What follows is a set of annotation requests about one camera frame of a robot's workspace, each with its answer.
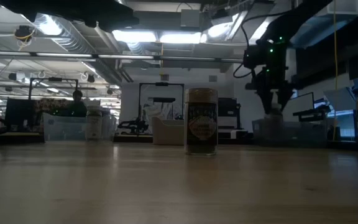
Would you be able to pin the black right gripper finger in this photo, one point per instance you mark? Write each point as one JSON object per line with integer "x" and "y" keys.
{"x": 284, "y": 98}
{"x": 265, "y": 99}

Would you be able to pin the black background robot arm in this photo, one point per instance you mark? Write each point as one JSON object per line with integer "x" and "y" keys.
{"x": 132, "y": 126}

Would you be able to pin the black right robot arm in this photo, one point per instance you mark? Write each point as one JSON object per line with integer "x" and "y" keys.
{"x": 297, "y": 18}

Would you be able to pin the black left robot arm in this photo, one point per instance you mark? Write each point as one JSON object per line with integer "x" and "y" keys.
{"x": 42, "y": 7}

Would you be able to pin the thin desk monitor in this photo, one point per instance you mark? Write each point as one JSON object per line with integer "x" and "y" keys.
{"x": 303, "y": 104}

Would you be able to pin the black printer cabinet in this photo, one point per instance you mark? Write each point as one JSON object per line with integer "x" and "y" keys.
{"x": 228, "y": 109}

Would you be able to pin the smoky transparent plastic bin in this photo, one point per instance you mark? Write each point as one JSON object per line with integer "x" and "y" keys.
{"x": 306, "y": 133}

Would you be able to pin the white angled board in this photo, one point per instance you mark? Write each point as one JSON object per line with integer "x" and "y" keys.
{"x": 340, "y": 99}

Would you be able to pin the bright ceiling light panel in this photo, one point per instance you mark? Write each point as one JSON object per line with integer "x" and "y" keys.
{"x": 182, "y": 37}

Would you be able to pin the grey ceiling box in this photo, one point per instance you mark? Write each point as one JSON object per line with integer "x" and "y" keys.
{"x": 190, "y": 18}

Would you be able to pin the person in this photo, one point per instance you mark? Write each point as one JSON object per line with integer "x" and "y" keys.
{"x": 78, "y": 105}

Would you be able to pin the light grey plastic bin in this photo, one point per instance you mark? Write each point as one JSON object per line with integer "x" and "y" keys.
{"x": 166, "y": 132}

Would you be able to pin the patterned board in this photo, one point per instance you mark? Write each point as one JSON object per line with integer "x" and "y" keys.
{"x": 51, "y": 107}

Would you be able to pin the clear plastic bin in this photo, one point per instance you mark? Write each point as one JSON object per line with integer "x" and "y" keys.
{"x": 61, "y": 127}

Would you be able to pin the black monitor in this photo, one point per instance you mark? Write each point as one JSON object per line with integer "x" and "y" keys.
{"x": 19, "y": 115}

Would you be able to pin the silver ventilation duct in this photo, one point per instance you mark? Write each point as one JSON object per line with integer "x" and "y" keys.
{"x": 73, "y": 43}

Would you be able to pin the grey wall vent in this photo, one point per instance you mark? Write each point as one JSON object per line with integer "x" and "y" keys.
{"x": 212, "y": 78}

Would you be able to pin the small wall sign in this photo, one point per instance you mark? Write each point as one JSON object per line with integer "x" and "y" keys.
{"x": 164, "y": 77}

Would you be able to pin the black workstation frame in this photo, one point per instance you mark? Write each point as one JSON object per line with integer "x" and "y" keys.
{"x": 161, "y": 84}

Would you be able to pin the black gantry frame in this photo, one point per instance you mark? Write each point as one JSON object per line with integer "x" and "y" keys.
{"x": 53, "y": 79}

